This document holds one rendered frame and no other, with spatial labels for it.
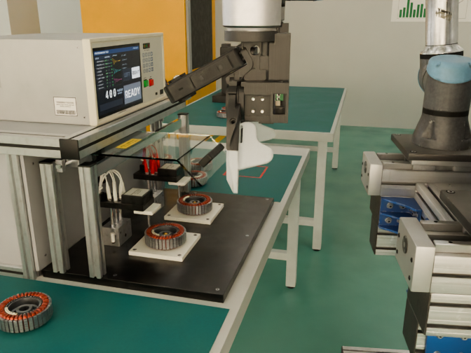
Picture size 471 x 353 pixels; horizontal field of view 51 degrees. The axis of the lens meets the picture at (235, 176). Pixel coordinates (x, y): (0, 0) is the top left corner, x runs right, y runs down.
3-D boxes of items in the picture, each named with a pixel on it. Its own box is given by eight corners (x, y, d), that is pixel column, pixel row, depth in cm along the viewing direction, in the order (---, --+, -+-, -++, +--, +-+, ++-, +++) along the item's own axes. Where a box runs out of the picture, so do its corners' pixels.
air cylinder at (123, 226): (132, 235, 140) (130, 218, 139) (120, 246, 133) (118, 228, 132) (115, 233, 141) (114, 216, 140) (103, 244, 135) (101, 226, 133)
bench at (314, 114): (341, 167, 464) (347, 87, 441) (325, 254, 294) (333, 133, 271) (229, 159, 490) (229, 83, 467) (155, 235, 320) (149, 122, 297)
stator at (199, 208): (217, 205, 159) (217, 194, 158) (205, 218, 149) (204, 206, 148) (186, 201, 163) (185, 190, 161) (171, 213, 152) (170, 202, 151)
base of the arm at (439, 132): (460, 137, 141) (465, 103, 138) (479, 151, 126) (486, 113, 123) (406, 136, 142) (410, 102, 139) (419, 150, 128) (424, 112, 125)
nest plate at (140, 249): (200, 237, 139) (200, 233, 139) (182, 262, 125) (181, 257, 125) (151, 232, 143) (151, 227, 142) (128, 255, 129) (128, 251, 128)
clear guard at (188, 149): (230, 157, 132) (229, 136, 130) (202, 186, 110) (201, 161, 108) (119, 150, 140) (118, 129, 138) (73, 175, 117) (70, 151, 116)
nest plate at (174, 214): (223, 206, 161) (223, 203, 161) (210, 224, 148) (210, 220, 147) (181, 202, 165) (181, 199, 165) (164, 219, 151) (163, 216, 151)
